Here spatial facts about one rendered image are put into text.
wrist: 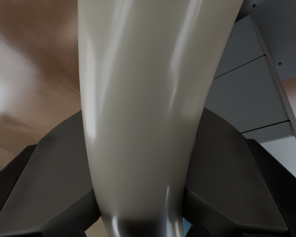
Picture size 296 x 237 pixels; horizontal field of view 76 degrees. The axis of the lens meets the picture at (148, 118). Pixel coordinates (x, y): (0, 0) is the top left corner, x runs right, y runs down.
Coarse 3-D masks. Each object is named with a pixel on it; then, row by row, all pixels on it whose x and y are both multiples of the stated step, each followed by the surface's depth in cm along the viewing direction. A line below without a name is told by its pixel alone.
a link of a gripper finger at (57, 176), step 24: (72, 120) 10; (48, 144) 8; (72, 144) 8; (24, 168) 7; (48, 168) 7; (72, 168) 7; (24, 192) 6; (48, 192) 6; (72, 192) 6; (0, 216) 5; (24, 216) 5; (48, 216) 5; (72, 216) 6; (96, 216) 7
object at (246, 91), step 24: (240, 24) 108; (240, 48) 96; (264, 48) 90; (216, 72) 98; (240, 72) 86; (264, 72) 77; (216, 96) 88; (240, 96) 78; (264, 96) 70; (240, 120) 72; (264, 120) 65; (288, 120) 60; (264, 144) 62; (288, 144) 59; (288, 168) 70
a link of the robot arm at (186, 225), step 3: (183, 219) 67; (183, 222) 65; (186, 222) 65; (189, 222) 65; (183, 225) 64; (186, 225) 64; (189, 225) 64; (192, 225) 64; (186, 228) 63; (189, 228) 63; (186, 231) 63; (186, 234) 62
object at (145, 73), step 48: (96, 0) 3; (144, 0) 2; (192, 0) 2; (240, 0) 3; (96, 48) 3; (144, 48) 3; (192, 48) 3; (96, 96) 4; (144, 96) 3; (192, 96) 3; (96, 144) 4; (144, 144) 4; (192, 144) 5; (96, 192) 5; (144, 192) 4
